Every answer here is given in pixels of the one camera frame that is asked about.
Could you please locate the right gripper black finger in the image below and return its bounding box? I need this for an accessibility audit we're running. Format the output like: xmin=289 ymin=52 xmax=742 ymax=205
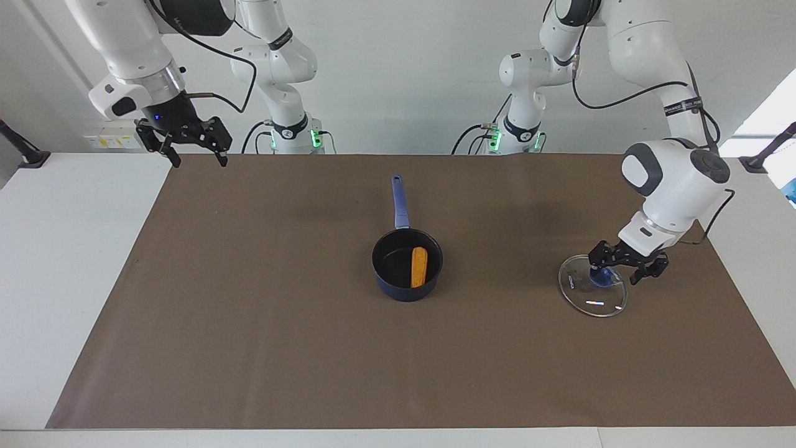
xmin=135 ymin=124 xmax=183 ymax=169
xmin=197 ymin=116 xmax=233 ymax=168

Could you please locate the black base cable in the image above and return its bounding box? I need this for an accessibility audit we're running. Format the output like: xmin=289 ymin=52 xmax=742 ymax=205
xmin=241 ymin=120 xmax=275 ymax=155
xmin=451 ymin=96 xmax=512 ymax=156

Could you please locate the orange corn cob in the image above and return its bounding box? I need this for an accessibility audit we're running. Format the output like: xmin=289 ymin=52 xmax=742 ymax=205
xmin=410 ymin=246 xmax=429 ymax=289

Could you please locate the brown table mat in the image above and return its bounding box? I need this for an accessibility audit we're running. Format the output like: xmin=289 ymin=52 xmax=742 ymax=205
xmin=45 ymin=154 xmax=796 ymax=430

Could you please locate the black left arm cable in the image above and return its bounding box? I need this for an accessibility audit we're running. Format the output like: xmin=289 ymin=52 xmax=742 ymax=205
xmin=571 ymin=37 xmax=736 ymax=245

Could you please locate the black clamp stand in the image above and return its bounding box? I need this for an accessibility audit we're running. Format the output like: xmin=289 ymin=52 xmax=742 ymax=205
xmin=739 ymin=121 xmax=796 ymax=174
xmin=0 ymin=119 xmax=52 ymax=169

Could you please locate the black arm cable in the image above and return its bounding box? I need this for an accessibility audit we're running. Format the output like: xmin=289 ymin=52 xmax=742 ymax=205
xmin=571 ymin=37 xmax=736 ymax=245
xmin=146 ymin=0 xmax=257 ymax=114

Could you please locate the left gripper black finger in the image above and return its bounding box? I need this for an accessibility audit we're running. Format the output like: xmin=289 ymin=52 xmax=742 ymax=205
xmin=587 ymin=241 xmax=623 ymax=275
xmin=629 ymin=253 xmax=671 ymax=286

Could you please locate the glass lid blue knob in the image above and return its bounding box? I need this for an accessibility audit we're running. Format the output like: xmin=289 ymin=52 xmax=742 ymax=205
xmin=558 ymin=253 xmax=629 ymax=319

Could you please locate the white wall socket box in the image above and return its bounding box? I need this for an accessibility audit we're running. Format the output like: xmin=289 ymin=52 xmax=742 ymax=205
xmin=82 ymin=128 xmax=144 ymax=151

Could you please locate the dark blue saucepan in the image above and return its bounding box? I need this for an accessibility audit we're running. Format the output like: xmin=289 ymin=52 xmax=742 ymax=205
xmin=371 ymin=174 xmax=444 ymax=303

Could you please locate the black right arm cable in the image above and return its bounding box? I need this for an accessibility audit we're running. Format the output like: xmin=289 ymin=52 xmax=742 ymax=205
xmin=146 ymin=0 xmax=257 ymax=114

